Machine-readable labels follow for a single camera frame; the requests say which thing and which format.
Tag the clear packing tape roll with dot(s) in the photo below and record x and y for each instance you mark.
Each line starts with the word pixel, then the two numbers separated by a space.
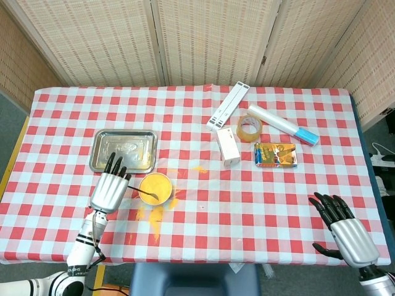
pixel 247 137

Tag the rectangular metal tray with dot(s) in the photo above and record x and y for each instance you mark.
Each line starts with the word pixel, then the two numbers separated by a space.
pixel 129 145

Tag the yellow powder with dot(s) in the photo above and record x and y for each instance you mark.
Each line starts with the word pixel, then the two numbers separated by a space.
pixel 155 216

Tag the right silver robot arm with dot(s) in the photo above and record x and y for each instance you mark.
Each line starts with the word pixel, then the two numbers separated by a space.
pixel 376 282

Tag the yellow bowl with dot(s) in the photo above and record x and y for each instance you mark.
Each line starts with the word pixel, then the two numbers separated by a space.
pixel 157 185

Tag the orange box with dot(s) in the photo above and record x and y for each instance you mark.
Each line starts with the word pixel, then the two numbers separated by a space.
pixel 115 290

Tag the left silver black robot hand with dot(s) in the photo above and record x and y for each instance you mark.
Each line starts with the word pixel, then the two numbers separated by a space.
pixel 108 192

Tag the blue chair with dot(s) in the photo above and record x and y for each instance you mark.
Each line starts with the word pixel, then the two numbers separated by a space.
pixel 194 280

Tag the dark metal spoon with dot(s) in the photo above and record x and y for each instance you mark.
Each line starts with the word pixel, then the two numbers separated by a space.
pixel 151 195

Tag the orange blue snack packet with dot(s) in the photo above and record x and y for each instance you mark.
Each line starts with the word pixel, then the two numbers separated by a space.
pixel 274 155

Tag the white cling film roll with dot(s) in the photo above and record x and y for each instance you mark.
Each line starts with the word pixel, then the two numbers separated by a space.
pixel 277 121

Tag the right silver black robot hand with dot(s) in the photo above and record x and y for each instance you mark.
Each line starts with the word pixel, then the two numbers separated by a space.
pixel 355 240

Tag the red white checkered tablecloth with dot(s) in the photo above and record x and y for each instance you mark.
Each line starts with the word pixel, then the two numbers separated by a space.
pixel 216 216

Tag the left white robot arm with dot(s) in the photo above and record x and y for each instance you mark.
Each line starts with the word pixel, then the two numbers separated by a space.
pixel 86 240

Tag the small white cardboard box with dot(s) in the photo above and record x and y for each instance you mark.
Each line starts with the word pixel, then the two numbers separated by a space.
pixel 228 148

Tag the white power strip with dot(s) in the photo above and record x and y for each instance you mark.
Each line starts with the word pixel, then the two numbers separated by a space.
pixel 378 158

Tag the white folding stand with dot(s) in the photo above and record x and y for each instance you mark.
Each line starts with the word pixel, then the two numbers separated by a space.
pixel 228 105

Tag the black device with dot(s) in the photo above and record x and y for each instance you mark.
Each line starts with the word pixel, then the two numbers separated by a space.
pixel 384 179

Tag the bamboo folding screen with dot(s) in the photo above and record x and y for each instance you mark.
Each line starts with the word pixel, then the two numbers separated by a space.
pixel 92 40

